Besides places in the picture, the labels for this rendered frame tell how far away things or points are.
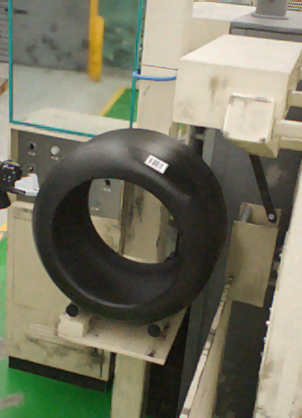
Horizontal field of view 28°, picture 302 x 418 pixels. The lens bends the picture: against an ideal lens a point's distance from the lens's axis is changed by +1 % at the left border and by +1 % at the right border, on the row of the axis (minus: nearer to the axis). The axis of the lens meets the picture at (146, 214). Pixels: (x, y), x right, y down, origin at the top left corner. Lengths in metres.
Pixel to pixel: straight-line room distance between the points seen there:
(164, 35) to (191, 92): 0.66
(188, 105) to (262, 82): 0.17
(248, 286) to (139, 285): 0.38
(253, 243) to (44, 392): 1.47
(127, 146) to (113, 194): 0.93
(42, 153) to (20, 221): 0.34
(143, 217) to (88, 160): 0.51
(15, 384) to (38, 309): 0.41
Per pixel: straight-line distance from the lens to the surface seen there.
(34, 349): 3.14
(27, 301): 3.02
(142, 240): 2.26
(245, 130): 1.31
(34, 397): 3.12
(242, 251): 2.11
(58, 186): 1.83
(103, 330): 2.13
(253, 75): 1.39
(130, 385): 2.60
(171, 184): 1.72
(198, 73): 1.41
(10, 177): 2.01
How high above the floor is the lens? 1.98
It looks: 23 degrees down
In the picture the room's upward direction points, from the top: 6 degrees clockwise
